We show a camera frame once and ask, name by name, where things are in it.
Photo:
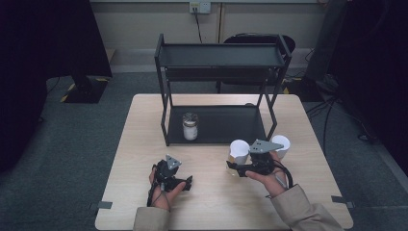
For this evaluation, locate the glass jar with silver lid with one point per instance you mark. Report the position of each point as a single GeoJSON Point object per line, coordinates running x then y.
{"type": "Point", "coordinates": [190, 126]}

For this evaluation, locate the person's left hand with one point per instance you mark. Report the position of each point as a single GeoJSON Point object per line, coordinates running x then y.
{"type": "Point", "coordinates": [165, 197]}

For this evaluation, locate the grey tape strip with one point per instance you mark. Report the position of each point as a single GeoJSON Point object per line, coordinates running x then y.
{"type": "Point", "coordinates": [342, 200]}
{"type": "Point", "coordinates": [102, 205]}

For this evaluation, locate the white-lidded jar of tan powder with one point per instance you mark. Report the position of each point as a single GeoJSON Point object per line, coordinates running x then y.
{"type": "Point", "coordinates": [239, 150]}
{"type": "Point", "coordinates": [284, 144]}

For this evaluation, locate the dark grey stand post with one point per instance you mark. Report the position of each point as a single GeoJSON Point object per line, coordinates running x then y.
{"type": "Point", "coordinates": [327, 41]}

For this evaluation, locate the black metal two-tier rack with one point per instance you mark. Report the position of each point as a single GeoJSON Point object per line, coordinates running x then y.
{"type": "Point", "coordinates": [216, 125]}

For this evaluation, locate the white wall socket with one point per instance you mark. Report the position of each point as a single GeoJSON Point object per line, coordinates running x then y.
{"type": "Point", "coordinates": [199, 7]}

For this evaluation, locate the dark curtain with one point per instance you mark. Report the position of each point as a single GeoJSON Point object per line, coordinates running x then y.
{"type": "Point", "coordinates": [378, 64]}
{"type": "Point", "coordinates": [38, 64]}

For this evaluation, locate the person's right hand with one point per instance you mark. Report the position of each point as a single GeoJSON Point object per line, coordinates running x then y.
{"type": "Point", "coordinates": [271, 181]}

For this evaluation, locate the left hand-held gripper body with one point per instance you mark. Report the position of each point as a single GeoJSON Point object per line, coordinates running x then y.
{"type": "Point", "coordinates": [166, 176]}

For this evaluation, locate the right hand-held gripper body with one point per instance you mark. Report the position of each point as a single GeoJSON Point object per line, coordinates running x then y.
{"type": "Point", "coordinates": [261, 160]}

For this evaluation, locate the black stand base yellow tape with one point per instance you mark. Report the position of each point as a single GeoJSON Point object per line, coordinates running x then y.
{"type": "Point", "coordinates": [85, 91]}

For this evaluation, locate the black chair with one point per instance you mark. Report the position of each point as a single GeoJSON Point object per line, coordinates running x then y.
{"type": "Point", "coordinates": [256, 39]}

